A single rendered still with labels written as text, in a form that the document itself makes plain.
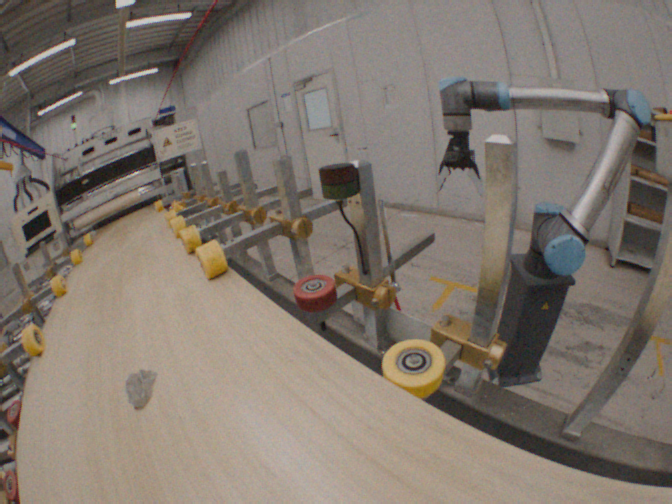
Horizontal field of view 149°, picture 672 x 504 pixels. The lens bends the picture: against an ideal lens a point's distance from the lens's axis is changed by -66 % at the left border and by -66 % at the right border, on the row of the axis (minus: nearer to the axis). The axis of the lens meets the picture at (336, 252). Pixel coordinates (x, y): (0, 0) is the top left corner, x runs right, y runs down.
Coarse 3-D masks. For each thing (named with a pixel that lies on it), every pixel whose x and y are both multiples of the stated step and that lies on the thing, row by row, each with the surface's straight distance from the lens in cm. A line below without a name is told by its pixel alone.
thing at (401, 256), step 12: (420, 240) 75; (432, 240) 80; (396, 252) 69; (408, 252) 70; (384, 264) 64; (396, 264) 67; (384, 276) 64; (336, 288) 58; (348, 288) 57; (336, 300) 55; (348, 300) 58; (312, 312) 53; (324, 312) 54; (336, 312) 56
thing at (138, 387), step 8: (128, 376) 49; (136, 376) 50; (144, 376) 47; (152, 376) 48; (128, 384) 48; (136, 384) 47; (144, 384) 46; (128, 392) 46; (136, 392) 46; (144, 392) 45; (152, 392) 45; (128, 400) 47; (136, 400) 44; (144, 400) 45
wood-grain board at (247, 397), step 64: (128, 256) 125; (192, 256) 88; (64, 320) 100; (128, 320) 69; (192, 320) 55; (256, 320) 48; (64, 384) 67; (192, 384) 42; (256, 384) 38; (320, 384) 35; (384, 384) 34; (64, 448) 55; (128, 448) 42; (192, 448) 36; (256, 448) 32; (320, 448) 30; (384, 448) 30; (448, 448) 30; (512, 448) 31
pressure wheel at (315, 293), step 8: (304, 280) 54; (312, 280) 54; (320, 280) 53; (328, 280) 52; (296, 288) 52; (304, 288) 52; (312, 288) 51; (320, 288) 51; (328, 288) 50; (296, 296) 50; (304, 296) 49; (312, 296) 49; (320, 296) 49; (328, 296) 49; (336, 296) 52; (304, 304) 50; (312, 304) 49; (320, 304) 49; (328, 304) 50
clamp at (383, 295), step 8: (352, 272) 61; (336, 280) 62; (344, 280) 59; (352, 280) 58; (384, 280) 57; (360, 288) 56; (368, 288) 55; (376, 288) 55; (384, 288) 54; (392, 288) 55; (360, 296) 58; (368, 296) 56; (376, 296) 54; (384, 296) 54; (392, 296) 56; (368, 304) 57; (376, 304) 54; (384, 304) 55
